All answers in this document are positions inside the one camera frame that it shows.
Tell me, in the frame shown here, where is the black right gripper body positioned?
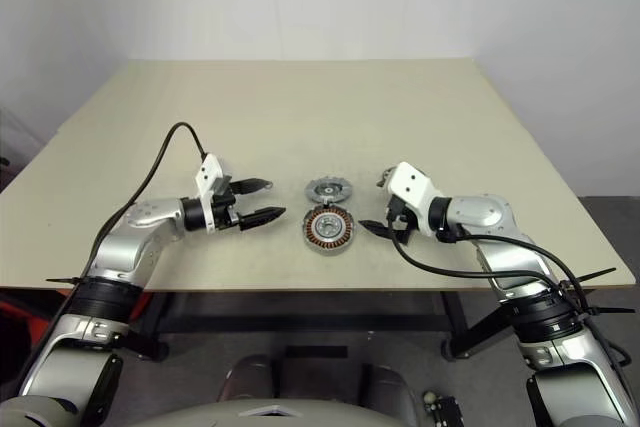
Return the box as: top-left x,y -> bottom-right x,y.
385,196 -> 419,244

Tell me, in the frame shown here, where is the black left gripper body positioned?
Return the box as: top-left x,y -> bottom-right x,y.
211,175 -> 243,232

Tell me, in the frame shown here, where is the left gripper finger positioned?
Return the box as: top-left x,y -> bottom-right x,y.
238,205 -> 289,233
230,177 -> 275,196

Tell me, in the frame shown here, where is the motor stator with copper windings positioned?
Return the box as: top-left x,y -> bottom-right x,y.
301,202 -> 357,259

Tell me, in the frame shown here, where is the grey metal rotor disc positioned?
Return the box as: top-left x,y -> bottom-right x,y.
304,175 -> 348,204

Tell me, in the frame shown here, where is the dark rounded shape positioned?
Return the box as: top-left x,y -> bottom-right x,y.
219,354 -> 281,403

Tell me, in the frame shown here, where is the small black device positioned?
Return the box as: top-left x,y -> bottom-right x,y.
432,395 -> 461,427

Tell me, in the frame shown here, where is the grey robot torso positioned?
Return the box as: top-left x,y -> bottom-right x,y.
129,398 -> 401,427

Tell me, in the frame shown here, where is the red object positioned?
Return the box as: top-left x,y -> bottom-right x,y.
0,291 -> 66,363

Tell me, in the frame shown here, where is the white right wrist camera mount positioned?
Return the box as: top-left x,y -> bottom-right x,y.
384,161 -> 449,237

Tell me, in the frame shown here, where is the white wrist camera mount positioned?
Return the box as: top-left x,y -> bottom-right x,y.
384,161 -> 449,237
193,153 -> 234,234

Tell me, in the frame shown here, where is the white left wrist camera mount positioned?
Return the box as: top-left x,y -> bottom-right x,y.
193,153 -> 234,234

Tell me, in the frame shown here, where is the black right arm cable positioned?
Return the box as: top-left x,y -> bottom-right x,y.
437,229 -> 631,368
391,219 -> 571,298

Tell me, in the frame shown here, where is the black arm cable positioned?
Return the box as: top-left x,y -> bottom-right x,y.
437,229 -> 631,368
391,219 -> 571,298
44,121 -> 209,328

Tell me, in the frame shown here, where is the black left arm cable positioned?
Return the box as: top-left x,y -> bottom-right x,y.
44,121 -> 209,328

